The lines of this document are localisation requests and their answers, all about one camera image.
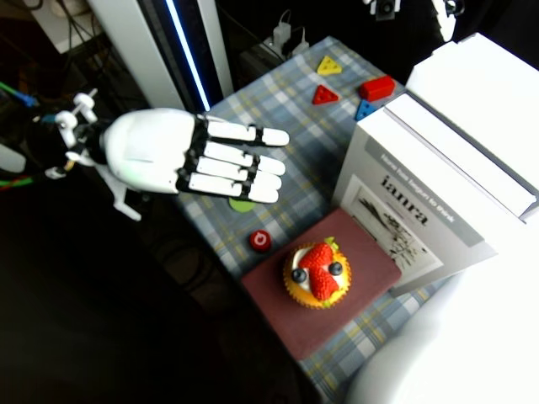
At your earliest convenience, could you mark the red round button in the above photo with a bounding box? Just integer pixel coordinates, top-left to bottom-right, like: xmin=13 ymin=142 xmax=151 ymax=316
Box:
xmin=248 ymin=229 xmax=273 ymax=254

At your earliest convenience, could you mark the red rectangular block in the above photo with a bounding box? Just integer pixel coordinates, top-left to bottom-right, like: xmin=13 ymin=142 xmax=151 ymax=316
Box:
xmin=359 ymin=75 xmax=397 ymax=102

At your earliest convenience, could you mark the blue plaid tablecloth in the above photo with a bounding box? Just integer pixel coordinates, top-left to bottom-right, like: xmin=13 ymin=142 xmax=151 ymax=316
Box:
xmin=174 ymin=35 xmax=447 ymax=404

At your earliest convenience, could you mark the maroon rectangular mat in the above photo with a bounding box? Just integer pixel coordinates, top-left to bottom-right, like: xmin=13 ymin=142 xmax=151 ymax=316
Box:
xmin=240 ymin=209 xmax=403 ymax=362

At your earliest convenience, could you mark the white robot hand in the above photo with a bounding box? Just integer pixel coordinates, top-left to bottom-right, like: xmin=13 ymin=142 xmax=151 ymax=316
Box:
xmin=94 ymin=107 xmax=291 ymax=223

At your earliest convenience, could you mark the toy strawberry cupcake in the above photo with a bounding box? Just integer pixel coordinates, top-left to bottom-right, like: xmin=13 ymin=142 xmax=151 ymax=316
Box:
xmin=282 ymin=236 xmax=353 ymax=311

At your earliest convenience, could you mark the white pillar with blue light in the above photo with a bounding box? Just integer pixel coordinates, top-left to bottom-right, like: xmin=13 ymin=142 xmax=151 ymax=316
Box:
xmin=86 ymin=0 xmax=235 ymax=114

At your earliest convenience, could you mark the green round disc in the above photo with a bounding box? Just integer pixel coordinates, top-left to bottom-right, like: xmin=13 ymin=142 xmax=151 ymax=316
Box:
xmin=228 ymin=196 xmax=258 ymax=214

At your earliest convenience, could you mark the yellow triangle block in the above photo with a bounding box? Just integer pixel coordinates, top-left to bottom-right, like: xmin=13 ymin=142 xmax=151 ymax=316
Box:
xmin=316 ymin=55 xmax=342 ymax=77

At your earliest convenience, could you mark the white power adapter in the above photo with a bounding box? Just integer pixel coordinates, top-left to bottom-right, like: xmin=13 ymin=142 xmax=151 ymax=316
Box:
xmin=263 ymin=10 xmax=311 ymax=58

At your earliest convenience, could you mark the red triangle block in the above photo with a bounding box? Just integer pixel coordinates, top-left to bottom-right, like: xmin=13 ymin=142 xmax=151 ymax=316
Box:
xmin=312 ymin=84 xmax=340 ymax=105

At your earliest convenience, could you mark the white angled part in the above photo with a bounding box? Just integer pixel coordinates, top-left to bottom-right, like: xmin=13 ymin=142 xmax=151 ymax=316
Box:
xmin=431 ymin=0 xmax=467 ymax=42

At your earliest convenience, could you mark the large white box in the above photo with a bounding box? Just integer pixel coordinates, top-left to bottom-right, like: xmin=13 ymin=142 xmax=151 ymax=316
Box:
xmin=404 ymin=32 xmax=539 ymax=199

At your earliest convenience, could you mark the white cabinet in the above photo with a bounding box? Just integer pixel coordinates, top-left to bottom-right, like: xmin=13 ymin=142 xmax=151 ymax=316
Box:
xmin=24 ymin=0 xmax=104 ymax=55

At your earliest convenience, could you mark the white bracket with lens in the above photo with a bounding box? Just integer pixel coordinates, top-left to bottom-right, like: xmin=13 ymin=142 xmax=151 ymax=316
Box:
xmin=364 ymin=0 xmax=402 ymax=21

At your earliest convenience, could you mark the white rounded robot shell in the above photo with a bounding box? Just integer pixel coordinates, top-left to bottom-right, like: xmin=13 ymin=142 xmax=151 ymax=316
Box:
xmin=344 ymin=210 xmax=539 ymax=404

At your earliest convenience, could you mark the blue triangle block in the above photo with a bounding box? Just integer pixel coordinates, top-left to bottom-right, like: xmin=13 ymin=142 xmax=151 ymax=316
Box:
xmin=355 ymin=99 xmax=378 ymax=122

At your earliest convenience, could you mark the white ianra box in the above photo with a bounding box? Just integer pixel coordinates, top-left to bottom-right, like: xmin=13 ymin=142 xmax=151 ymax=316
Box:
xmin=331 ymin=104 xmax=526 ymax=298

